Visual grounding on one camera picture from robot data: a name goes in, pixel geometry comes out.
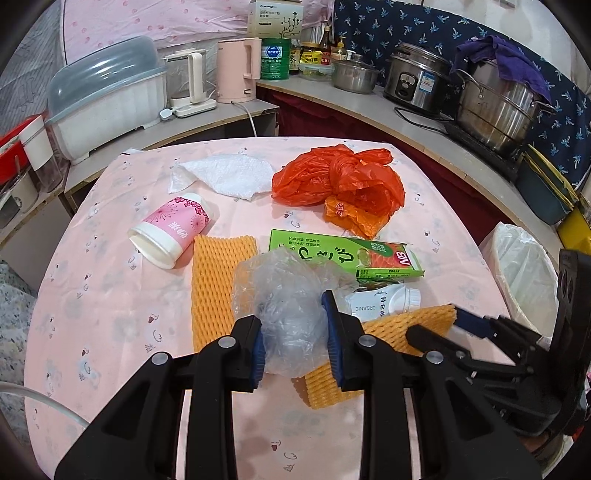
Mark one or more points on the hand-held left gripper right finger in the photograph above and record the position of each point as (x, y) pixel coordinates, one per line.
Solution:
(333, 341)

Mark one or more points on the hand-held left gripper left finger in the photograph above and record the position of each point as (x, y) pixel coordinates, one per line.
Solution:
(258, 364)

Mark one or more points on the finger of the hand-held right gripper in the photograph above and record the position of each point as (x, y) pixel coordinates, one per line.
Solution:
(475, 324)
(443, 348)

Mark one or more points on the orange foam fruit net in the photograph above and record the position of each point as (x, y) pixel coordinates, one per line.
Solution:
(392, 330)
(217, 286)

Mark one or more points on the clear plastic bag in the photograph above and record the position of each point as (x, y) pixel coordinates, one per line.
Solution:
(286, 314)

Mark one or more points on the bin with white liner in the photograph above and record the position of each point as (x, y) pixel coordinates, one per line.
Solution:
(521, 267)

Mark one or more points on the large white paper towel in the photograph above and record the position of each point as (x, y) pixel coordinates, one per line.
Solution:
(231, 175)

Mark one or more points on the small white plastic bottle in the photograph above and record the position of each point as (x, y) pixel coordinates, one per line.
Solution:
(388, 300)

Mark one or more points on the yellow plastic container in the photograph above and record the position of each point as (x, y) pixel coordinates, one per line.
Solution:
(575, 228)

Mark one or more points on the green carton box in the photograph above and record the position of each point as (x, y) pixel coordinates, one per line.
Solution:
(323, 254)

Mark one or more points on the orange snack wrapper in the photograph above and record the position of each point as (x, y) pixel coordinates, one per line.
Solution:
(355, 217)

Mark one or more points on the pink printed tablecloth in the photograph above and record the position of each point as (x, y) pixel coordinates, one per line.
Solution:
(115, 323)

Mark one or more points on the pink floral paper cup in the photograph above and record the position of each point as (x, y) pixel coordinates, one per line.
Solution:
(175, 221)

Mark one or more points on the orange plastic bag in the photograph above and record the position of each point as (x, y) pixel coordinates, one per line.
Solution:
(323, 175)

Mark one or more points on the black induction cooker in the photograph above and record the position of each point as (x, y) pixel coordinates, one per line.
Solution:
(480, 150)

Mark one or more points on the large steel steamer pot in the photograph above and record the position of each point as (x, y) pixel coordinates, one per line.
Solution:
(498, 115)

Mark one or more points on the curved wooden counter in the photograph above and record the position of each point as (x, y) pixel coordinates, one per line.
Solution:
(369, 104)

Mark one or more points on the purple cloth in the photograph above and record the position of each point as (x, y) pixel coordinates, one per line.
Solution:
(512, 60)

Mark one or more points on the wooden cabinet grey top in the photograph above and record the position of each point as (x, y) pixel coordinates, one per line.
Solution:
(207, 122)

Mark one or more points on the steel rice cooker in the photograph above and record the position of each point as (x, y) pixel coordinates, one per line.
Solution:
(418, 83)

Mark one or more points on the small steel pot with lid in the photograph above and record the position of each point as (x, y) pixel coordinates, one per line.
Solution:
(355, 76)

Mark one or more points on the white power plug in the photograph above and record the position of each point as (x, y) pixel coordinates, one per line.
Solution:
(167, 113)

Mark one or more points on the dark sauce bottle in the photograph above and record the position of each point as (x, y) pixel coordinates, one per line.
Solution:
(295, 57)

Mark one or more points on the jar with yellow label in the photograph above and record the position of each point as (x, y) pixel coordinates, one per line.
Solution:
(310, 54)

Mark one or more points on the pink electric kettle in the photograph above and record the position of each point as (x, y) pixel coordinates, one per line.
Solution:
(235, 69)

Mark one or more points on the green tin can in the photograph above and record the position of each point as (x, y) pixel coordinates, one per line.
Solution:
(275, 57)

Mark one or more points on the yellow pump bottle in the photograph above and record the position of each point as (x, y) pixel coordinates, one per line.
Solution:
(339, 51)

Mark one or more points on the small white appliance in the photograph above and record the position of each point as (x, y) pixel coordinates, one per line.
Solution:
(16, 198)

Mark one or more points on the sauce bottle red label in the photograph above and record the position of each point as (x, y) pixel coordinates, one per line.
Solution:
(326, 46)

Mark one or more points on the clear blender cup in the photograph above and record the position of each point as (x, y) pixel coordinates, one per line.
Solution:
(46, 157)

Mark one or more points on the blue patterned cloth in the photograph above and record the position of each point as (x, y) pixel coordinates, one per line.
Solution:
(383, 27)

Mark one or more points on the white dish drainer grey lid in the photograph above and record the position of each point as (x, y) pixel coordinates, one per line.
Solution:
(106, 92)

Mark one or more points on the red plastic container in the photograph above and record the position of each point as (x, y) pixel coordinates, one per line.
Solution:
(14, 152)

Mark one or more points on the white and green cardboard box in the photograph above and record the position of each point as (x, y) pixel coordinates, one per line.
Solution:
(274, 18)

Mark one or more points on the pink dotted curtain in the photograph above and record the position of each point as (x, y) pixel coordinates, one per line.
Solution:
(138, 18)

